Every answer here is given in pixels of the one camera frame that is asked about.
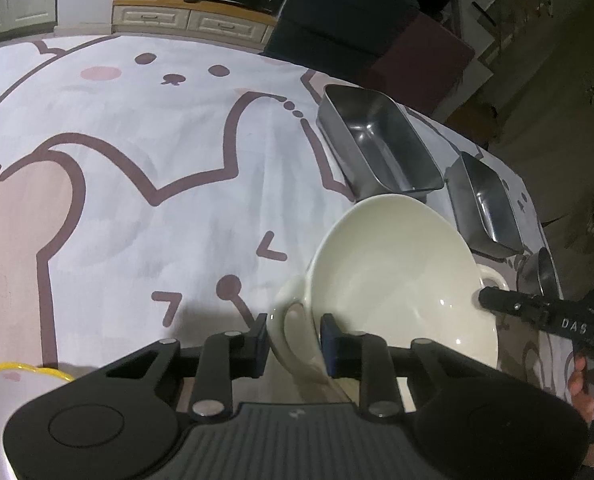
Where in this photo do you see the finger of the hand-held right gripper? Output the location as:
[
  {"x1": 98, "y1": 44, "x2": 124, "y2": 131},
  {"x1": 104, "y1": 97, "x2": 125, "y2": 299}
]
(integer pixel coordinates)
[{"x1": 477, "y1": 285, "x2": 553, "y2": 329}]

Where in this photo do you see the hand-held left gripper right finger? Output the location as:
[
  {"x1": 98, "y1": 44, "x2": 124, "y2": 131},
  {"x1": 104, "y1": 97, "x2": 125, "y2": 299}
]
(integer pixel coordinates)
[{"x1": 321, "y1": 313, "x2": 483, "y2": 419}]

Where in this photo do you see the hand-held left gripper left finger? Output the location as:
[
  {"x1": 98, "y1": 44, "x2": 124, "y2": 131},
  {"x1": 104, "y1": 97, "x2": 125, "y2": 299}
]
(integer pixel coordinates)
[{"x1": 104, "y1": 313, "x2": 269, "y2": 419}]

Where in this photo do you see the round steel bowl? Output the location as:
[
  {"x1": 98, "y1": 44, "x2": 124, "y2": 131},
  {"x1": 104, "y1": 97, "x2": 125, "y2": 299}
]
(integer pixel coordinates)
[{"x1": 520, "y1": 247, "x2": 560, "y2": 301}]

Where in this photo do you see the cream bowl with handles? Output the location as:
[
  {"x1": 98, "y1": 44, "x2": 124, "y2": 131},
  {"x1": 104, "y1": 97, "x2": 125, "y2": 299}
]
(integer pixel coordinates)
[{"x1": 267, "y1": 194, "x2": 509, "y2": 403}]

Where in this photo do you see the steel rectangular container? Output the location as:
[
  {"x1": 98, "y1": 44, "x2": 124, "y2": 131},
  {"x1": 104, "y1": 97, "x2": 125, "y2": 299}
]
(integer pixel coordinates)
[
  {"x1": 316, "y1": 84, "x2": 445, "y2": 200},
  {"x1": 444, "y1": 152, "x2": 525, "y2": 260}
]

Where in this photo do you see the person's right hand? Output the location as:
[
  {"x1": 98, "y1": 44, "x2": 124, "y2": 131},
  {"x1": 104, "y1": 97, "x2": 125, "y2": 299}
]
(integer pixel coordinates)
[{"x1": 567, "y1": 355, "x2": 594, "y2": 424}]

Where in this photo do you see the cartoon bear printed tablecloth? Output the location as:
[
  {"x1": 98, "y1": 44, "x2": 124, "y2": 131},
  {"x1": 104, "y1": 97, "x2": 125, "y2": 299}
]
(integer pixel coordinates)
[{"x1": 0, "y1": 35, "x2": 558, "y2": 480}]

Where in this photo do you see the dark blue chair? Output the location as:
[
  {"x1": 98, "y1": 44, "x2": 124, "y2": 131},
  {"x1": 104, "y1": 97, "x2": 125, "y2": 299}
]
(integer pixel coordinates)
[{"x1": 263, "y1": 0, "x2": 420, "y2": 71}]

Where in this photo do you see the white drawer cabinet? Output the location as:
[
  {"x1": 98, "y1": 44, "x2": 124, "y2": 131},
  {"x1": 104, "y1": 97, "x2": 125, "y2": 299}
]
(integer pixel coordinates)
[{"x1": 111, "y1": 0, "x2": 278, "y2": 46}]

